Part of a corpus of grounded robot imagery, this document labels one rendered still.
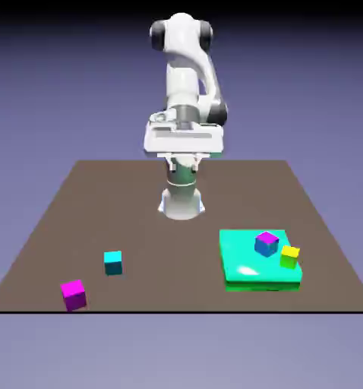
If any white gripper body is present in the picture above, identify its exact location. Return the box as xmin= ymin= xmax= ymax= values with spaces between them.
xmin=143 ymin=121 xmax=225 ymax=160

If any small blue cube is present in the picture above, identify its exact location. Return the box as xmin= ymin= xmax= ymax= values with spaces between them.
xmin=254 ymin=231 xmax=280 ymax=258

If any small cyan cube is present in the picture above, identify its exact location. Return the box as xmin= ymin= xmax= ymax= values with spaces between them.
xmin=103 ymin=250 xmax=124 ymax=277

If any small yellow cube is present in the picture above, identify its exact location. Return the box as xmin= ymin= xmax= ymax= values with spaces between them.
xmin=279 ymin=245 xmax=301 ymax=270

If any small magenta cube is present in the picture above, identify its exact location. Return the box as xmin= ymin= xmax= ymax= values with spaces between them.
xmin=59 ymin=279 xmax=87 ymax=312

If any large turquoise box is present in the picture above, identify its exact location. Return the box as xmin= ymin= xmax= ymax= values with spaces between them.
xmin=218 ymin=229 xmax=303 ymax=293

